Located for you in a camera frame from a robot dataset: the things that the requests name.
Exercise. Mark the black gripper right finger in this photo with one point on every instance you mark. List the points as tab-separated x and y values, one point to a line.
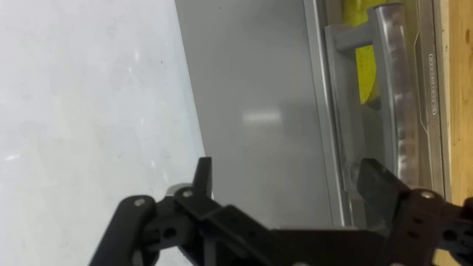
419	231

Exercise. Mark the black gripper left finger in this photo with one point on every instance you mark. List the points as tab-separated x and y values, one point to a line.
163	231

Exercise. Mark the silver toaster oven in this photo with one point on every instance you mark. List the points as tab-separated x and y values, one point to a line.
256	98

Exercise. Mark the yellow corn toy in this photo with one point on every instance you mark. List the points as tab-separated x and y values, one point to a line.
364	64

